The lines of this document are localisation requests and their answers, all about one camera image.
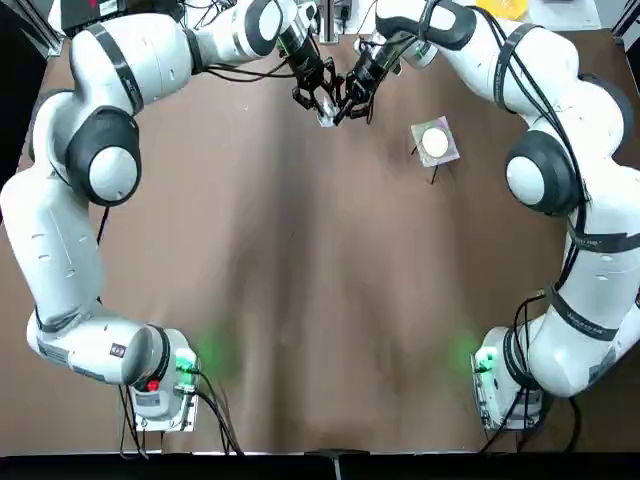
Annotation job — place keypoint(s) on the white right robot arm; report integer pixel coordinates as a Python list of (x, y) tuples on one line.
[(590, 310)]

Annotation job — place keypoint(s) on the black electronics box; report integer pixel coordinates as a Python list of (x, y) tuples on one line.
[(80, 10)]

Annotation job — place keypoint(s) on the black metal tripod stand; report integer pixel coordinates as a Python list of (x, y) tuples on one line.
[(434, 175)]

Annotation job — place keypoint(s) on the aluminium profile post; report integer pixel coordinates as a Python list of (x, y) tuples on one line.
[(330, 25)]

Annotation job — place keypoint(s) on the yellow object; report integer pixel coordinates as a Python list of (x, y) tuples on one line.
[(505, 7)]

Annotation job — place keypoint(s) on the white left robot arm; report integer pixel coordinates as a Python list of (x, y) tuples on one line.
[(60, 250)]

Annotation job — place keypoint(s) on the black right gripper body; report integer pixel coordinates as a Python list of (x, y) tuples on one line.
[(372, 70)]

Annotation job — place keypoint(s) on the aluminium frame rail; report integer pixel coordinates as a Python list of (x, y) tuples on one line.
[(627, 20), (50, 40)]

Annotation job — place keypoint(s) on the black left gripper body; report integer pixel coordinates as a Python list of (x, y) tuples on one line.
[(307, 65)]

